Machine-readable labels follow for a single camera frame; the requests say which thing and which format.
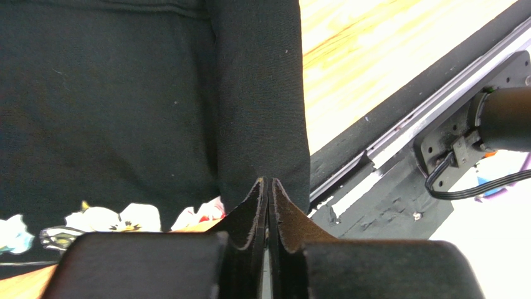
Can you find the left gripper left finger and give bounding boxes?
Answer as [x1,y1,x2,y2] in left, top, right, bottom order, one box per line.
[210,178,268,299]

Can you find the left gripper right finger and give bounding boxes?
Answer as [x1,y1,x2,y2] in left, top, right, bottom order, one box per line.
[267,178,336,298]

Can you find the black t shirt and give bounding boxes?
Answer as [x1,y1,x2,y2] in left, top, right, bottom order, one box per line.
[1,1,310,279]

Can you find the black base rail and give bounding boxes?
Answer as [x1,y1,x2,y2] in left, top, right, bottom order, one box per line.
[309,1,530,239]

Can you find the black ribbon cable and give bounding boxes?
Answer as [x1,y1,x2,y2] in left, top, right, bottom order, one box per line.
[424,151,531,201]

